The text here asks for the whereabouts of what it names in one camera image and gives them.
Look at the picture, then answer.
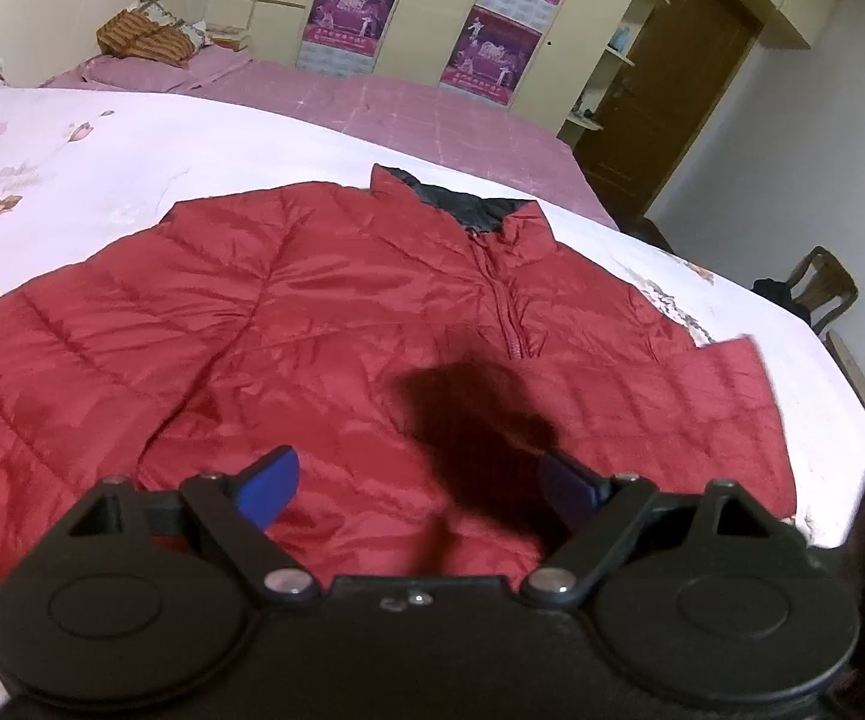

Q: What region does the pink checked bed sheet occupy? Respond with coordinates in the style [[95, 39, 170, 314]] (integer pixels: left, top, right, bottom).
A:
[[45, 46, 615, 227]]

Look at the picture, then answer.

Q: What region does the purple poster lower right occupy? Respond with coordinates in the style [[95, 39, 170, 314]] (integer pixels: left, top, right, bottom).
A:
[[441, 7, 541, 107]]

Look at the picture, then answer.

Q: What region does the purple poster lower left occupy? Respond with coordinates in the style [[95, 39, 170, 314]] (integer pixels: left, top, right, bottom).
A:
[[295, 0, 396, 78]]

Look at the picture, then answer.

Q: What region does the white floral quilt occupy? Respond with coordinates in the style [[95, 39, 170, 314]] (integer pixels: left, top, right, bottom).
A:
[[0, 85, 865, 720]]

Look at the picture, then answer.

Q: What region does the brown wooden door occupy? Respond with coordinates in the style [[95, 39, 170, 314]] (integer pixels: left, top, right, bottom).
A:
[[574, 0, 761, 226]]

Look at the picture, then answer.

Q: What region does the red quilted down jacket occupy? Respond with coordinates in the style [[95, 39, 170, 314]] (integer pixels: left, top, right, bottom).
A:
[[0, 163, 799, 691]]

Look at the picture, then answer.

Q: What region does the brown wooden chair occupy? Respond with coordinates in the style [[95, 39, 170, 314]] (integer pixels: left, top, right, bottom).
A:
[[753, 245, 859, 337]]

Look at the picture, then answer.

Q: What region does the cream yellow wardrobe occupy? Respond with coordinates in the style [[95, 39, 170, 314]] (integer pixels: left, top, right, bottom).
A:
[[204, 0, 837, 132]]

